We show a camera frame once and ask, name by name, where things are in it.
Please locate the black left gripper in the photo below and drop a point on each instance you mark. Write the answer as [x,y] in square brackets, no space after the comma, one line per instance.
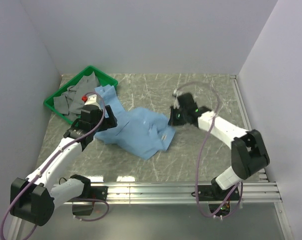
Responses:
[108,122]

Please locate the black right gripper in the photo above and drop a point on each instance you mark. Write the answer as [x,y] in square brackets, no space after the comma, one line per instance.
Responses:
[174,121]

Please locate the light blue long sleeve shirt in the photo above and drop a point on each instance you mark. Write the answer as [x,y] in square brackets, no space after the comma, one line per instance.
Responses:
[139,131]

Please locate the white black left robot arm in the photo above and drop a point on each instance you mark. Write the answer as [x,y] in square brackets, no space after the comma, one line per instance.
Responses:
[35,198]

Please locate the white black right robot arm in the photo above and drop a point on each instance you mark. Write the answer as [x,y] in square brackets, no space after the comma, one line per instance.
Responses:
[248,151]

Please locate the grey long sleeve shirt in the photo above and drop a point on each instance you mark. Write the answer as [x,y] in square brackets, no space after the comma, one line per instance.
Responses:
[70,102]

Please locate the green plastic bin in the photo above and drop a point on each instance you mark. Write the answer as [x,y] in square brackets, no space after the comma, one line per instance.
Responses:
[103,78]

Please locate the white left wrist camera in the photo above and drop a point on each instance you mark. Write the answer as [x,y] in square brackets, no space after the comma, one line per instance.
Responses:
[91,100]

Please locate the aluminium side rail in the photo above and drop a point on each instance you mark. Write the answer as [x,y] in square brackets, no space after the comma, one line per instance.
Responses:
[247,125]

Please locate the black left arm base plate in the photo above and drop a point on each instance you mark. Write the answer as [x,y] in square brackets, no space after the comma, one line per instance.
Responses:
[96,193]

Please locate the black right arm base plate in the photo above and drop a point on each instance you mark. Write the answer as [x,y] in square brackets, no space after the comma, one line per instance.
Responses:
[208,193]

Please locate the aluminium front mounting rail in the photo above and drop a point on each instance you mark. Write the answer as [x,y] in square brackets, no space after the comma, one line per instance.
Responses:
[131,193]

